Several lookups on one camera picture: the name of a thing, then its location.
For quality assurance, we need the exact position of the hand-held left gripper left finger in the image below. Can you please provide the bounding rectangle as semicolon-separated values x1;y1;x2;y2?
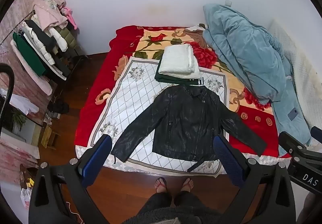
28;134;113;224

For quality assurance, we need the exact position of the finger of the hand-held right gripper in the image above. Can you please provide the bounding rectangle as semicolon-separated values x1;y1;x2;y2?
278;131;322;158
311;126;322;144

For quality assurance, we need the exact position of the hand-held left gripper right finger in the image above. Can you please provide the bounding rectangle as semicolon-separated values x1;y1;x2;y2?
213;134;297;224

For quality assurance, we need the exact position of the black leather jacket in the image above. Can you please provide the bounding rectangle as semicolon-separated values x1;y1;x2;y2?
111;85;267;173

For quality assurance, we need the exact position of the person's right forearm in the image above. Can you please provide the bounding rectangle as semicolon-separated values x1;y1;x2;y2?
299;192;322;224

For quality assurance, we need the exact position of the black metal clothes rack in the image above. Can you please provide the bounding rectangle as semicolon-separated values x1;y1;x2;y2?
9;9;88;88

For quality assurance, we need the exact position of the heap of assorted clothes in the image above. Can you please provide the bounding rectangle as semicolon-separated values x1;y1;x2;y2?
12;0;79;80

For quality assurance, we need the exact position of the red floral blanket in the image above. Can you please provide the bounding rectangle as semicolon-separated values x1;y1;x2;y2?
75;25;292;161

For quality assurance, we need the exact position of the person's right foot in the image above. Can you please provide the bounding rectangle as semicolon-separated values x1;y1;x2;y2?
180;177;195;192

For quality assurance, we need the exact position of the person's foot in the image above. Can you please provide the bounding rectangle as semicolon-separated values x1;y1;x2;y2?
154;177;168;193
180;177;195;192

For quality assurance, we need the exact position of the small wooden stool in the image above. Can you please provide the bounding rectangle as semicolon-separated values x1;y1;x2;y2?
40;125;61;150

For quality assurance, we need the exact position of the white pillow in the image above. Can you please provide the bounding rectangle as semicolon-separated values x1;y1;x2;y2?
267;19;322;150

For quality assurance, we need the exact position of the person's left foot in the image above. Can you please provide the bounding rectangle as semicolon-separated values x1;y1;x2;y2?
154;177;168;193

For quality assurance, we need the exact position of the person's dark fleece clothing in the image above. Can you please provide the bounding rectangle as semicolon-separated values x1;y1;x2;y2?
122;191;223;224

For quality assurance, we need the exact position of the white diamond patterned bed sheet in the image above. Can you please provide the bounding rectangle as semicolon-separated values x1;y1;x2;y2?
75;56;230;176

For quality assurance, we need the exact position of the white plastic bag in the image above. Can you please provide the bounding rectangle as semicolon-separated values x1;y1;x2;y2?
20;187;34;211

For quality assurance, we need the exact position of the pink quilted cloth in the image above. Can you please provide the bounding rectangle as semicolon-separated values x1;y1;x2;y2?
0;135;41;172

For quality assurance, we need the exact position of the green potted plant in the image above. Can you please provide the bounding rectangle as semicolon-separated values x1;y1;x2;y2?
10;110;28;135

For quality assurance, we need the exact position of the white crumpled cloth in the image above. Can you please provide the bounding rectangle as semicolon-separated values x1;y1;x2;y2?
0;87;40;115

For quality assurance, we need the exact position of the light blue quilt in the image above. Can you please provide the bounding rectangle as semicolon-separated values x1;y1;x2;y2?
202;3;312;146

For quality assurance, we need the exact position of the green folded garment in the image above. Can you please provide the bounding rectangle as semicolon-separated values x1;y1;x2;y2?
154;59;205;86

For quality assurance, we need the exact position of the white fleece folded garment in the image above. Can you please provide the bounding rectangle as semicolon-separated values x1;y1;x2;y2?
158;43;201;80

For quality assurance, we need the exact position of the brown cloth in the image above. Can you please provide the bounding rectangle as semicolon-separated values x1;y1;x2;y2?
184;26;210;47

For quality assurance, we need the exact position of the black curved hose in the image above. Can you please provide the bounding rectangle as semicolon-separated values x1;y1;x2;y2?
0;63;15;136

